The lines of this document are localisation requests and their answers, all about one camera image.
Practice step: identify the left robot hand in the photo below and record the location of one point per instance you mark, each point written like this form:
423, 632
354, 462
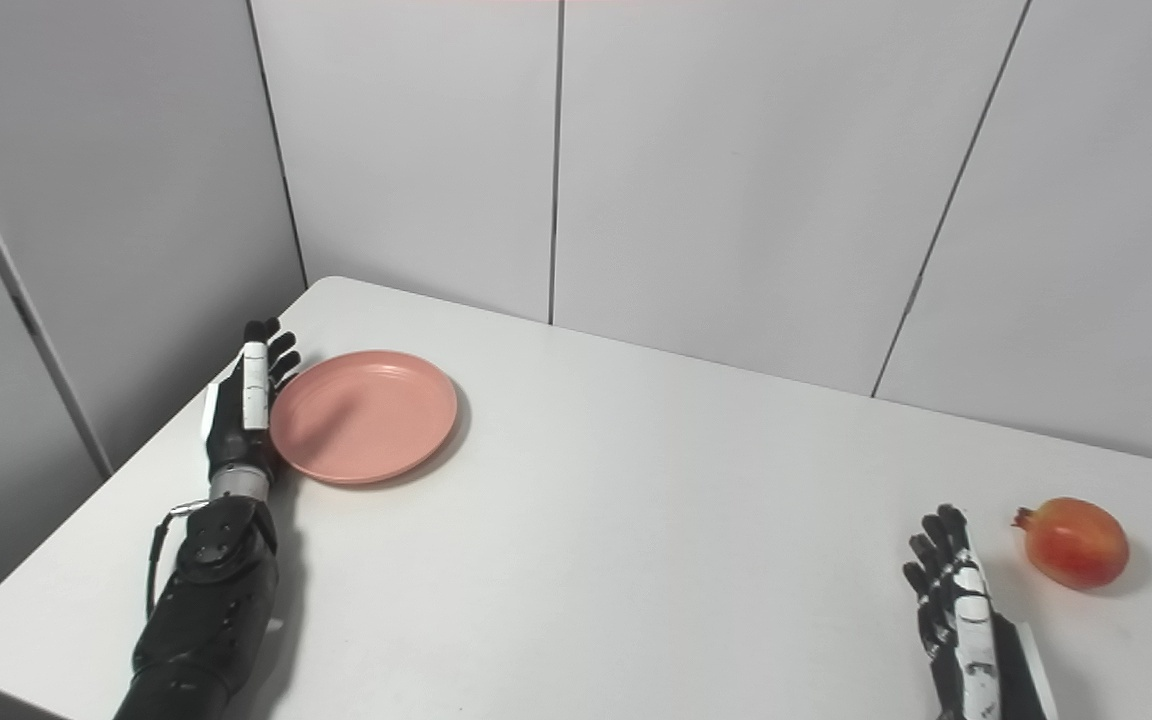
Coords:
241, 410

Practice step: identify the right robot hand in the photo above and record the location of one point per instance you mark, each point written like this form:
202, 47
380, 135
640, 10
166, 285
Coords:
971, 630

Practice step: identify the pink plate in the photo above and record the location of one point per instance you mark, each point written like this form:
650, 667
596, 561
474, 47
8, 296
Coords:
364, 416

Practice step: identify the red pomegranate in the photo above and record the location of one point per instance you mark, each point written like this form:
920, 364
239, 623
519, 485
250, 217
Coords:
1076, 542

